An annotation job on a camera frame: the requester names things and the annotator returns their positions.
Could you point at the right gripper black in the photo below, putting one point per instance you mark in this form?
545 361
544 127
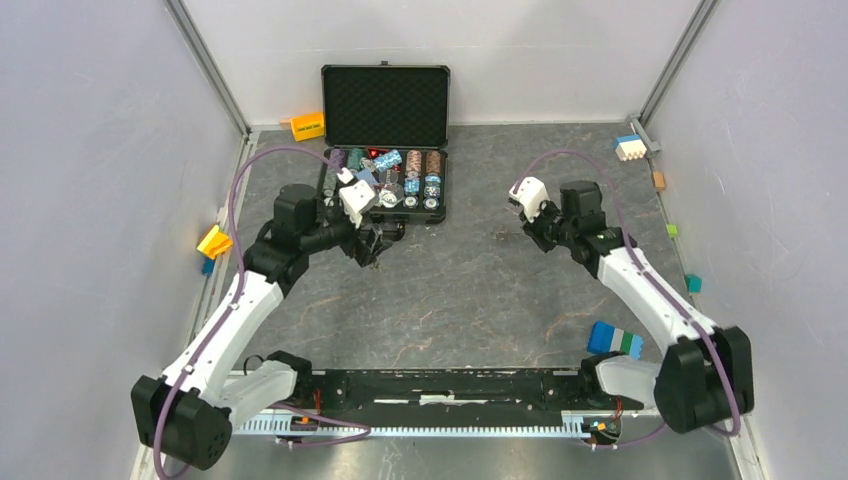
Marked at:
531 229

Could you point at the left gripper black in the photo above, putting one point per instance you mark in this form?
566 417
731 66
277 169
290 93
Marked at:
365 253

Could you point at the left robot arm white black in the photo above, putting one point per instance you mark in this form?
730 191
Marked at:
190 411

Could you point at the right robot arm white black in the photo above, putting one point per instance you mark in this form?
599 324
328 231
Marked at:
705 378

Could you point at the blue playing card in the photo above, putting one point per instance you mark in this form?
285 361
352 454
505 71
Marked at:
368 178

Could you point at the blue white toy brick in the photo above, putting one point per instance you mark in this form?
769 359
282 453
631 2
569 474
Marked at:
630 147

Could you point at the blue green toy brick stack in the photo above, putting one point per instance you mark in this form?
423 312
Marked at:
605 338

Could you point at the black poker chip case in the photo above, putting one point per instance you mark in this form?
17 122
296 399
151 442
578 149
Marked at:
392 121

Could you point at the orange wooden cube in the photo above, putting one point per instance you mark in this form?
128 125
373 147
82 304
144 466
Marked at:
659 181

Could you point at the yellow box at back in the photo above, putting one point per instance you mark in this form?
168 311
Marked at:
308 126

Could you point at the yellow orange block left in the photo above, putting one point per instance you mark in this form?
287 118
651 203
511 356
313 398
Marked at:
214 243

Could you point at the teal small cube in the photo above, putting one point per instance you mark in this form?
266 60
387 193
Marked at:
693 283

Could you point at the small blue block left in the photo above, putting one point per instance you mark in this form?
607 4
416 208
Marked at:
208 267

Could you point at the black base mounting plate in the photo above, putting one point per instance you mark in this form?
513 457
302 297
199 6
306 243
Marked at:
482 397

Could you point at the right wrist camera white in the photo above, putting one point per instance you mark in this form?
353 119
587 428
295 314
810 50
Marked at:
530 195

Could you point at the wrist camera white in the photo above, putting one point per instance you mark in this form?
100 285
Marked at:
357 199
530 195

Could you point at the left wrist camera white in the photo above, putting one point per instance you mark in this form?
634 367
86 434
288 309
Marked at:
357 199

